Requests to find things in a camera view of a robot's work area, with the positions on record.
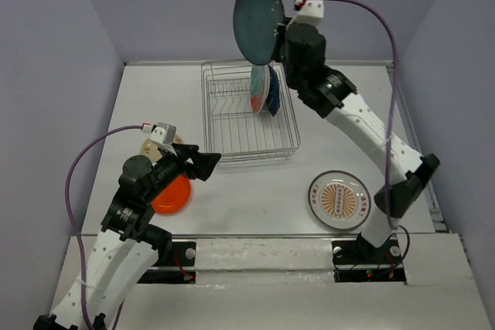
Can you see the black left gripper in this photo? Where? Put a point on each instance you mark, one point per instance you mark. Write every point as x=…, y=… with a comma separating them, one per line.
x=204, y=162

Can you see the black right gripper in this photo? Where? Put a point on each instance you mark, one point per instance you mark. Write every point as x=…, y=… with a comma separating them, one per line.
x=286, y=35

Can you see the red plate with turquoise flower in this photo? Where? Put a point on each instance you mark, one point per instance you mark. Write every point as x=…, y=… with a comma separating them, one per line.
x=259, y=87

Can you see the dark blue leaf-shaped plate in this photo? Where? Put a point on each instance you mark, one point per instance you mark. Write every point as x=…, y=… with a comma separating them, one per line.
x=273, y=98

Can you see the small beige plate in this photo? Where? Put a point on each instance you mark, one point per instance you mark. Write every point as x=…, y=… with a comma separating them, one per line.
x=154, y=150

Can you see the teal plate with white blossoms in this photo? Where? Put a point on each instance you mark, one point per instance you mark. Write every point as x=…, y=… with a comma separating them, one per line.
x=255, y=24

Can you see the white plate with orange sunburst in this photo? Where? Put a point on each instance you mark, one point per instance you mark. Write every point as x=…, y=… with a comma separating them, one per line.
x=339, y=200

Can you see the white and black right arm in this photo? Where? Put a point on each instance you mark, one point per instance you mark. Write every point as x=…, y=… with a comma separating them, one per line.
x=406, y=171

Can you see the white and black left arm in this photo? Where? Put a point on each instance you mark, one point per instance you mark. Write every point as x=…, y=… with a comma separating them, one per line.
x=127, y=244

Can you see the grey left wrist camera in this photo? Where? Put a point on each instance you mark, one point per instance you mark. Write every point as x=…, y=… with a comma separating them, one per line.
x=161, y=135

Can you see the silver wire dish rack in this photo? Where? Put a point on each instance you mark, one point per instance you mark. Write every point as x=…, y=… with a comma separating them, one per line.
x=230, y=126

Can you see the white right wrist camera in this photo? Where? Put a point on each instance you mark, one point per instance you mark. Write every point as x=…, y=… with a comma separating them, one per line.
x=309, y=12

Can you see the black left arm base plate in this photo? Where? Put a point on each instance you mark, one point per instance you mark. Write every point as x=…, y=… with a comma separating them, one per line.
x=176, y=267

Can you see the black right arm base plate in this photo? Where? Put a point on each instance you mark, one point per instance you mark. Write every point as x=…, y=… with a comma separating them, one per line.
x=376, y=265

